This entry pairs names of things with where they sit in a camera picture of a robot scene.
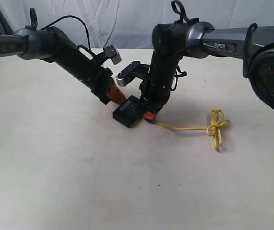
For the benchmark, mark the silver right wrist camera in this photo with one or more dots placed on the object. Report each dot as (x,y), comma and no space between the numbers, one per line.
(134,70)

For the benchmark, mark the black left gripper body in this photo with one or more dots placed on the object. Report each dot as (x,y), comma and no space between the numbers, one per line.
(102,84)

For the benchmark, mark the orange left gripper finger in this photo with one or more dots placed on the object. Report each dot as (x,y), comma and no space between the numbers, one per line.
(114,94)

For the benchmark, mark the white backdrop curtain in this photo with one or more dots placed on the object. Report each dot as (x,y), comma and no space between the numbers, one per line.
(129,23)

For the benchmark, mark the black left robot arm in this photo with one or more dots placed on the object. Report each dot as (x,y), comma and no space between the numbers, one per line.
(52,45)

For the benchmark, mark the black light stand pole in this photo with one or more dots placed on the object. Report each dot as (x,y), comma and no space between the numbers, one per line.
(4,25)

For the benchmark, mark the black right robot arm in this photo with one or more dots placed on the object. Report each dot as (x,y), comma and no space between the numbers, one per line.
(254,45)

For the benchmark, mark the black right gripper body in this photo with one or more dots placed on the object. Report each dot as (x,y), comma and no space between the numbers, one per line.
(153,99)

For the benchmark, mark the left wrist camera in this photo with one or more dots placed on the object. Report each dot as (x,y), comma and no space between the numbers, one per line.
(112,53)

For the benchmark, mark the small black box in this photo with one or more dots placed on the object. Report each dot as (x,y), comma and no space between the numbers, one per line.
(128,113)

